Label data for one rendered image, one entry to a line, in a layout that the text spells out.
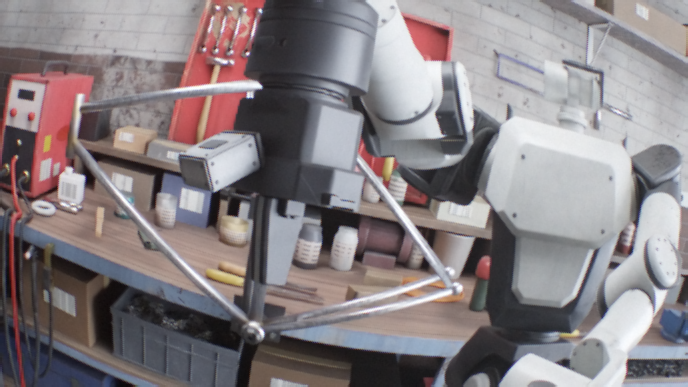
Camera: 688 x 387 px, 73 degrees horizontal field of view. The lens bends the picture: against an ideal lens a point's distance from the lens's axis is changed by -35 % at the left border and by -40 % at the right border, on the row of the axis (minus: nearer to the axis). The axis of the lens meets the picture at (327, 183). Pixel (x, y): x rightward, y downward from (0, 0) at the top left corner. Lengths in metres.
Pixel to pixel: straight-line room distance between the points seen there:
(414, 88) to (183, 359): 1.26
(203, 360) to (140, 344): 0.20
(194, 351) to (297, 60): 1.33
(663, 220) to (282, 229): 0.55
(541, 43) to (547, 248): 1.61
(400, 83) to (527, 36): 1.80
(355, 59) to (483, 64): 1.87
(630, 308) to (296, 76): 0.43
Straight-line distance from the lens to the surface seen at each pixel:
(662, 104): 2.74
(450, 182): 0.92
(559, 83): 0.94
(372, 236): 2.15
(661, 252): 0.72
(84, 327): 1.81
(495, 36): 2.34
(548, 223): 0.85
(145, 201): 2.19
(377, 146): 0.74
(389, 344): 1.59
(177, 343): 1.72
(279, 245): 0.48
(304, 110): 0.44
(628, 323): 0.65
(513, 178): 0.86
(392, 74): 0.59
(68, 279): 1.78
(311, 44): 0.45
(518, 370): 0.55
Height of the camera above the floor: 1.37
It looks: 9 degrees down
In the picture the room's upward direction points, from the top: 12 degrees clockwise
